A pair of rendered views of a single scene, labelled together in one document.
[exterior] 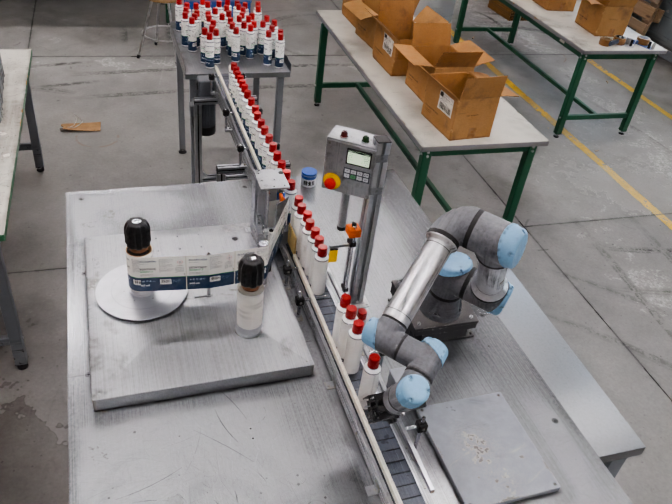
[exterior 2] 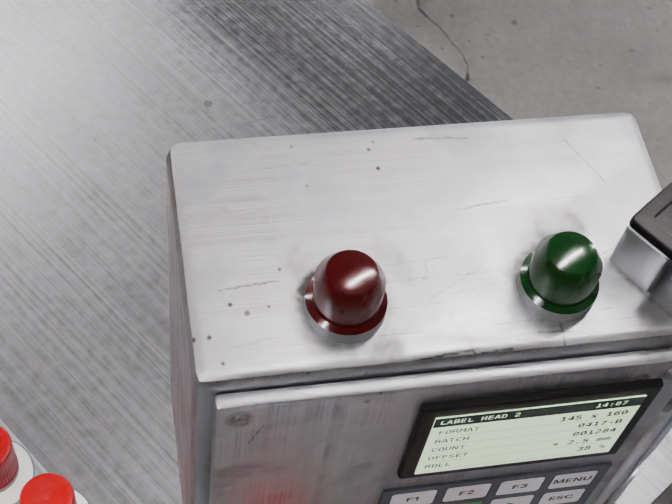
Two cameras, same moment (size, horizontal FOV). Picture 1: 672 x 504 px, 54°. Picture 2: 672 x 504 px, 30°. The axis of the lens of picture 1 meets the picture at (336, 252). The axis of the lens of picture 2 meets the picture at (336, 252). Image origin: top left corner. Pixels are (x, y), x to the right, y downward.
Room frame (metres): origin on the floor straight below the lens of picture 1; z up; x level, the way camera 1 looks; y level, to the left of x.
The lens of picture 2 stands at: (1.71, 0.13, 1.81)
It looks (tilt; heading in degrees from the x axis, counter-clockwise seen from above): 57 degrees down; 329
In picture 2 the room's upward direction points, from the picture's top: 11 degrees clockwise
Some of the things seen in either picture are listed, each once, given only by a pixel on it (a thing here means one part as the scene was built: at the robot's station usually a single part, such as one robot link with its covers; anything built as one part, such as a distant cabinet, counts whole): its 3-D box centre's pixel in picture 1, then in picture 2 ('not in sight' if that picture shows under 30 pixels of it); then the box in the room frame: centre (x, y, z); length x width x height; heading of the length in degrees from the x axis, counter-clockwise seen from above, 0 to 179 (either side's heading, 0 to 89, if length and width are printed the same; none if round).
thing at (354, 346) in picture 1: (354, 346); not in sight; (1.47, -0.10, 0.98); 0.05 x 0.05 x 0.20
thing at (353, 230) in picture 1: (340, 263); not in sight; (1.79, -0.02, 1.05); 0.10 x 0.04 x 0.33; 113
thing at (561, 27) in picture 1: (541, 46); not in sight; (6.36, -1.66, 0.39); 2.20 x 0.80 x 0.78; 21
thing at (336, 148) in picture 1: (352, 163); (397, 374); (1.90, -0.01, 1.38); 0.17 x 0.10 x 0.19; 78
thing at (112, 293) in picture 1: (142, 290); not in sight; (1.70, 0.64, 0.89); 0.31 x 0.31 x 0.01
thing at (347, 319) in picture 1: (347, 331); not in sight; (1.53, -0.07, 0.98); 0.05 x 0.05 x 0.20
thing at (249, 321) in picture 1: (250, 295); not in sight; (1.59, 0.25, 1.03); 0.09 x 0.09 x 0.30
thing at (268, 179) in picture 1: (271, 179); not in sight; (2.12, 0.28, 1.14); 0.14 x 0.11 x 0.01; 23
